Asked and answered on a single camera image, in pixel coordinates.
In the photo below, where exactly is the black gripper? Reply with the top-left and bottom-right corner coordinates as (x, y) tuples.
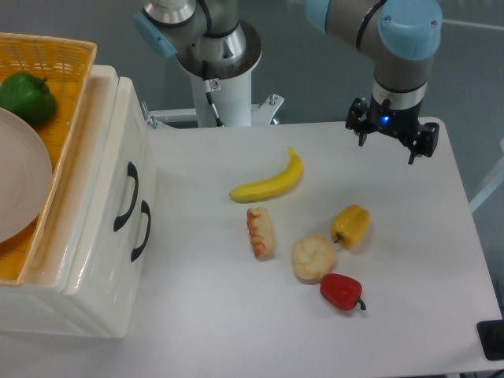
(345, 98), (439, 165)

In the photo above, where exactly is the white drawer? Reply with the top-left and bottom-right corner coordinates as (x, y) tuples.
(94, 129), (158, 339)
(63, 77), (136, 295)

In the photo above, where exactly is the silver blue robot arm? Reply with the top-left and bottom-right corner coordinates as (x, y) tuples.
(134, 1), (443, 158)

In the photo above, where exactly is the white drawer cabinet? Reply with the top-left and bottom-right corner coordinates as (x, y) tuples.
(1, 65), (119, 337)

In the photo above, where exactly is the yellow bell pepper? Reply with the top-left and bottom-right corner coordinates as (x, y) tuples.
(331, 204), (371, 250)

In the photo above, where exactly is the round bread bun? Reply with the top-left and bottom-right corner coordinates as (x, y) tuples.
(291, 233), (337, 282)

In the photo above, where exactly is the yellow banana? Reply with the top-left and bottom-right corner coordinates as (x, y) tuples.
(228, 146), (304, 203)

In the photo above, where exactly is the long toasted bread stick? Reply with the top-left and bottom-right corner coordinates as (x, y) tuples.
(246, 207), (276, 260)

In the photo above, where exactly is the red bell pepper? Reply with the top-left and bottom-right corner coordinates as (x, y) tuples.
(320, 273), (367, 311)

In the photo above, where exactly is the black device at table corner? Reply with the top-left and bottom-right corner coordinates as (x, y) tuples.
(476, 319), (504, 361)

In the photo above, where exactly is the orange woven basket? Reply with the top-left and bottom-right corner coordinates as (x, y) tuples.
(1, 32), (97, 286)

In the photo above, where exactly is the beige round plate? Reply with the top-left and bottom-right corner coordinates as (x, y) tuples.
(1, 109), (52, 242)

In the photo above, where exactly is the green bell pepper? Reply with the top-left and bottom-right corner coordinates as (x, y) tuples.
(1, 72), (57, 127)

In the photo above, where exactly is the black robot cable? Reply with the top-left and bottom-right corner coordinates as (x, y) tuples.
(195, 0), (225, 128)

